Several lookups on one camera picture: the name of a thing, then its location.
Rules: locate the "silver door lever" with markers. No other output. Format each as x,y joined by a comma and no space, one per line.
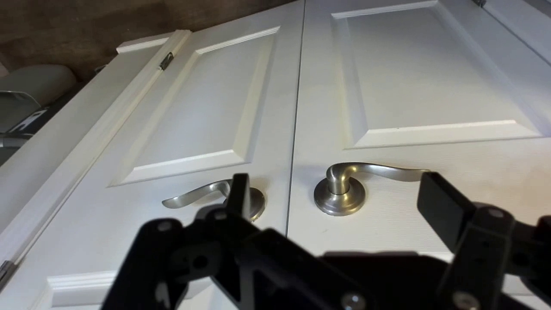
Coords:
339,193
222,188

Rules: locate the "metal door hinge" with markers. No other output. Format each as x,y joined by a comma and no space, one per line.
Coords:
165,60

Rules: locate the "white door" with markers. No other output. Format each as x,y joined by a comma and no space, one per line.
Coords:
439,84
224,105

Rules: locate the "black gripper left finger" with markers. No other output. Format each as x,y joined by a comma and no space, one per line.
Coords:
256,269

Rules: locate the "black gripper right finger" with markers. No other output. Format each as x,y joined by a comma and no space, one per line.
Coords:
487,243

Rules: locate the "white door frame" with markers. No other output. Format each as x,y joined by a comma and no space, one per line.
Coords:
46,165

